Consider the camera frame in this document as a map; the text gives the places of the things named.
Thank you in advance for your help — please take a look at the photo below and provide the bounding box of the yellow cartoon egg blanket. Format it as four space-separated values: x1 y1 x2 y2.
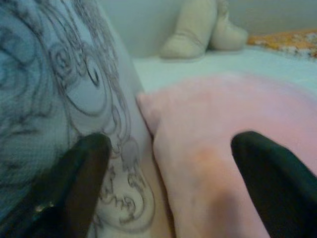
247 29 317 59

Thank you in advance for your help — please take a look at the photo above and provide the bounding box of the pink plush pillow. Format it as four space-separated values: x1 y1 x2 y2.
136 74 317 238

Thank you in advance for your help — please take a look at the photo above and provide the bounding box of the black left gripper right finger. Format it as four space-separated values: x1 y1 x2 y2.
230 131 317 238

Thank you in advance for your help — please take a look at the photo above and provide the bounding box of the grey printed headboard cushion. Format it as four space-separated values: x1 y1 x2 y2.
0 0 157 238

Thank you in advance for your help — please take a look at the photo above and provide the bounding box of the white quilted mattress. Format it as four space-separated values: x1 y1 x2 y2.
133 47 317 95

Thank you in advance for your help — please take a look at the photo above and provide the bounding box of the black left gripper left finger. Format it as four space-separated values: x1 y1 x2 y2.
0 133 112 238

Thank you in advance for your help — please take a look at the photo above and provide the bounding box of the cream plush toy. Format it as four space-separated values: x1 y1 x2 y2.
159 0 249 59

